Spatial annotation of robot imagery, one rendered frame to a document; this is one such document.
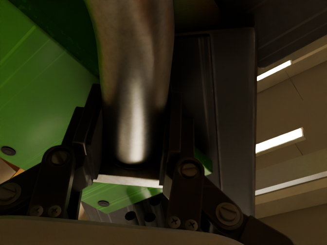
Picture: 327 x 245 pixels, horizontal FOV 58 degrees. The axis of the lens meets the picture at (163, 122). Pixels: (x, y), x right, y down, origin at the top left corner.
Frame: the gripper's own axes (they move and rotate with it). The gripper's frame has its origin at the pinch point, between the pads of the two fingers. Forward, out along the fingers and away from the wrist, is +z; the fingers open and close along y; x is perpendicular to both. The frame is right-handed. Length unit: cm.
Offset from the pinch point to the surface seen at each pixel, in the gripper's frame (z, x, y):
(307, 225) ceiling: 175, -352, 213
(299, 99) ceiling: 475, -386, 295
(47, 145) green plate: 2.8, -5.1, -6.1
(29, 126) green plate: 2.8, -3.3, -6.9
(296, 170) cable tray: 162, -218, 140
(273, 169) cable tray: 175, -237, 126
